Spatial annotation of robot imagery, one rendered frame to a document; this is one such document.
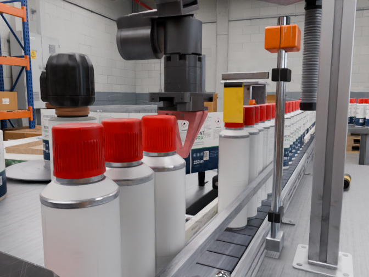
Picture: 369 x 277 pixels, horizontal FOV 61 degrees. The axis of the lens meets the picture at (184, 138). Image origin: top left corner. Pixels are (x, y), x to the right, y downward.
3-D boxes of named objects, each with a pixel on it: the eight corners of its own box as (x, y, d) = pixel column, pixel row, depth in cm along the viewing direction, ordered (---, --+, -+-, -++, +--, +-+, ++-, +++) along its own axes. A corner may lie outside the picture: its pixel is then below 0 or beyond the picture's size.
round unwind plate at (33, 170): (62, 156, 116) (62, 154, 116) (130, 165, 103) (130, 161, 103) (-23, 175, 89) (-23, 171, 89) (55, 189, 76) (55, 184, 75)
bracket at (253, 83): (234, 86, 101) (234, 82, 101) (269, 85, 97) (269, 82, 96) (220, 84, 89) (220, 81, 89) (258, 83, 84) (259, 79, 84)
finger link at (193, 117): (156, 158, 48) (155, 97, 47) (177, 151, 55) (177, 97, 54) (196, 162, 46) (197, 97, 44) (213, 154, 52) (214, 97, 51)
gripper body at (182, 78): (146, 105, 45) (146, 52, 44) (178, 104, 54) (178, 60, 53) (188, 106, 42) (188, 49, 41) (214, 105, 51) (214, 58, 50)
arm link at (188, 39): (195, 7, 43) (206, 18, 48) (149, 12, 45) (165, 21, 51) (194, 59, 44) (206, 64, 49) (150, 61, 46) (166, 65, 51)
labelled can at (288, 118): (273, 166, 101) (275, 101, 99) (289, 167, 99) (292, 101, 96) (269, 169, 97) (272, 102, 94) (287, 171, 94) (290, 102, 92)
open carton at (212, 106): (192, 112, 611) (192, 93, 606) (201, 111, 654) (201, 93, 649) (212, 113, 595) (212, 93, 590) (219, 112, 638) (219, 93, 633)
